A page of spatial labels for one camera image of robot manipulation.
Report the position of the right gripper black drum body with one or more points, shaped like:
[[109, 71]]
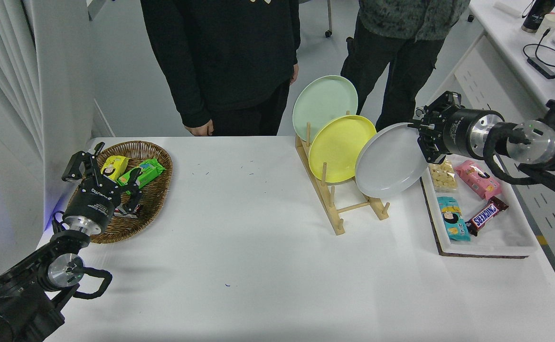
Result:
[[457, 133]]

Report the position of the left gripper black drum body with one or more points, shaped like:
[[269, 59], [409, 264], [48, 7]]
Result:
[[92, 204]]

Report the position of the grey round plate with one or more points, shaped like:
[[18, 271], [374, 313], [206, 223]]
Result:
[[389, 161]]

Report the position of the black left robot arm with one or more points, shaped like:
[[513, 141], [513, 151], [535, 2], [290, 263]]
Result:
[[16, 299]]

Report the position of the yellow round plate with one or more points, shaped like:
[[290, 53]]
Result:
[[336, 147]]

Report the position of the pale green round plate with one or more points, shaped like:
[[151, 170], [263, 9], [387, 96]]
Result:
[[322, 102]]

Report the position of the wooden plate rack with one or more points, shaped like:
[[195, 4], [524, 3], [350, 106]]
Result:
[[339, 227]]

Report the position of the person's right hand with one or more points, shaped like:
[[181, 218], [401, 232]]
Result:
[[200, 130]]

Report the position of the person's left hand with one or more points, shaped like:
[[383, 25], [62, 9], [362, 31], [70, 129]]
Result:
[[295, 75]]

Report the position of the green snack pack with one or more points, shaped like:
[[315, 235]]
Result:
[[149, 171]]

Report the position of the brown wicker basket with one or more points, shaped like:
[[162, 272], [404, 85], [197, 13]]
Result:
[[156, 194]]

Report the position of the yellow snack pack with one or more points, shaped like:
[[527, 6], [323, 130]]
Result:
[[115, 166]]

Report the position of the dark wrapped chocolate bar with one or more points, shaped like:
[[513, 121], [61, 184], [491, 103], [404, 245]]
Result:
[[135, 210]]

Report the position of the clear bag of nuts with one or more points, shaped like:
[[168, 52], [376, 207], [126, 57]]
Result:
[[442, 178]]

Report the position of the pink snack pack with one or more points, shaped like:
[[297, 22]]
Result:
[[479, 179]]

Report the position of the person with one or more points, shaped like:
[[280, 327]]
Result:
[[400, 47], [225, 47]]

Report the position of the blue snack pack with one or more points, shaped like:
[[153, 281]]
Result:
[[452, 218]]

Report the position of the brown Snickers bar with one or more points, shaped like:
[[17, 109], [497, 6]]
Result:
[[486, 216]]

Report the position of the white side desk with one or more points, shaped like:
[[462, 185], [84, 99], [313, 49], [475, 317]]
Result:
[[514, 42]]

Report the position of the black adapter hub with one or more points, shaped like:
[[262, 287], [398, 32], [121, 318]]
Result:
[[542, 68]]

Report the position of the white rectangular tray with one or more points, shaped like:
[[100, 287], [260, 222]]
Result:
[[510, 228]]

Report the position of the black bottle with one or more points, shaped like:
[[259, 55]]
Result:
[[538, 14]]

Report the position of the white office chair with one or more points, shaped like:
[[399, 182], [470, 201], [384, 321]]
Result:
[[328, 33]]

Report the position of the white cup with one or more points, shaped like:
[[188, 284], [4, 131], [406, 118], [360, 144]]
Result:
[[552, 23]]

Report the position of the white curtain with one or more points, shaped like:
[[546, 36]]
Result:
[[2, 57]]

